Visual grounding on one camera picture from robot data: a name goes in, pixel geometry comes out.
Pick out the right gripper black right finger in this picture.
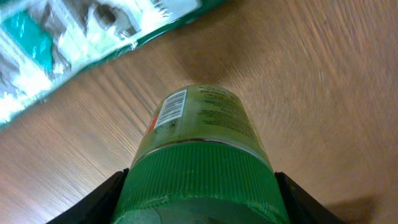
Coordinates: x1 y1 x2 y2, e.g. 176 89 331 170
275 172 345 224

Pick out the green lid spice jar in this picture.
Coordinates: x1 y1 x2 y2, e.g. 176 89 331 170
112 85 289 223

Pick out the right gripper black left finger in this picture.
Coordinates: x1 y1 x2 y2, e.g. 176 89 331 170
48 168 129 224

